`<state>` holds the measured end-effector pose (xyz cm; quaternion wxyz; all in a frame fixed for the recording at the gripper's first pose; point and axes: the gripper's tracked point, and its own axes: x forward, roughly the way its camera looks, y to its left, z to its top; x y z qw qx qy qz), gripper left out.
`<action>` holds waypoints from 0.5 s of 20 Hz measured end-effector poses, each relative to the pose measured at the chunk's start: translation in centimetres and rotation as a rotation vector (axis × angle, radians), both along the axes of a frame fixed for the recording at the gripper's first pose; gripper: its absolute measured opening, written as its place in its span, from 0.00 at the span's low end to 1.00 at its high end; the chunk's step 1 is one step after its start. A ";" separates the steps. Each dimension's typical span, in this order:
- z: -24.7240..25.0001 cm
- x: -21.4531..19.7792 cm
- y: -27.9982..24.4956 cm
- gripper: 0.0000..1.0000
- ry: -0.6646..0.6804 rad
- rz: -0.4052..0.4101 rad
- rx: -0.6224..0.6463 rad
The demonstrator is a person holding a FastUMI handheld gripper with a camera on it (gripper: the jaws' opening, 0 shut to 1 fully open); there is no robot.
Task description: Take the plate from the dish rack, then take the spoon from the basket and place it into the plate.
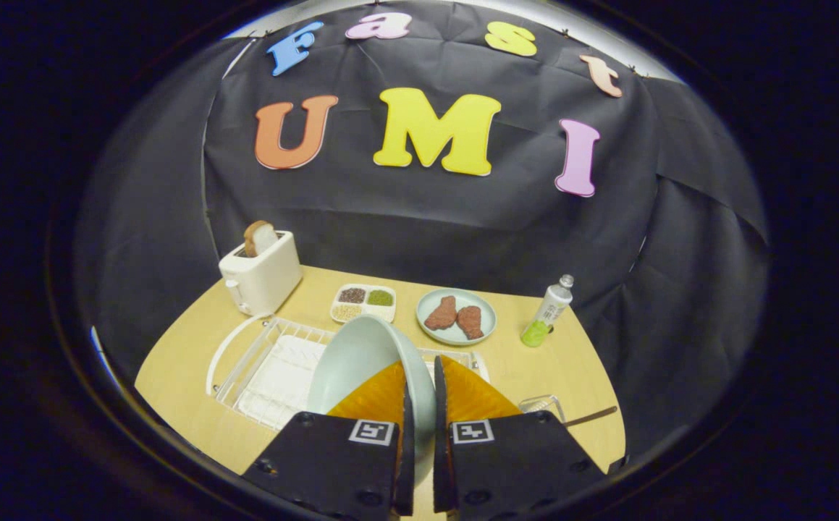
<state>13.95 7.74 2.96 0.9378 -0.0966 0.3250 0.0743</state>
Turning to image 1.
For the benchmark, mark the white divided grain tray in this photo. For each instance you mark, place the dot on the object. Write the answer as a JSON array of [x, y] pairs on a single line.
[[365, 305]]

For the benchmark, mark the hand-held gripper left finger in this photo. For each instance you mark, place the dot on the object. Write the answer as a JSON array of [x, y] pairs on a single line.
[[406, 477]]

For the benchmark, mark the white toaster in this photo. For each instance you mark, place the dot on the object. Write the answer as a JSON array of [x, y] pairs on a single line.
[[263, 278]]

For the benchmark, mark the brown meat piece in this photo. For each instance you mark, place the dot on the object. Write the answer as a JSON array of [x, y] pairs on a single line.
[[470, 322], [441, 315]]

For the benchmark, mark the pale green meat plate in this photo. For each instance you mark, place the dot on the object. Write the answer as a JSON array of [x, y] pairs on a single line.
[[455, 336]]

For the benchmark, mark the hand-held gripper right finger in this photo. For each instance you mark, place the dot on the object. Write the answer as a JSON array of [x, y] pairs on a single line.
[[442, 470]]

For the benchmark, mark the green tea bottle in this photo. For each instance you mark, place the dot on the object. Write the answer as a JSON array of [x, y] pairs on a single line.
[[549, 311]]

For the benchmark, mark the brown bread slice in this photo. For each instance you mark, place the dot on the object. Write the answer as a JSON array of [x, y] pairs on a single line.
[[261, 237]]

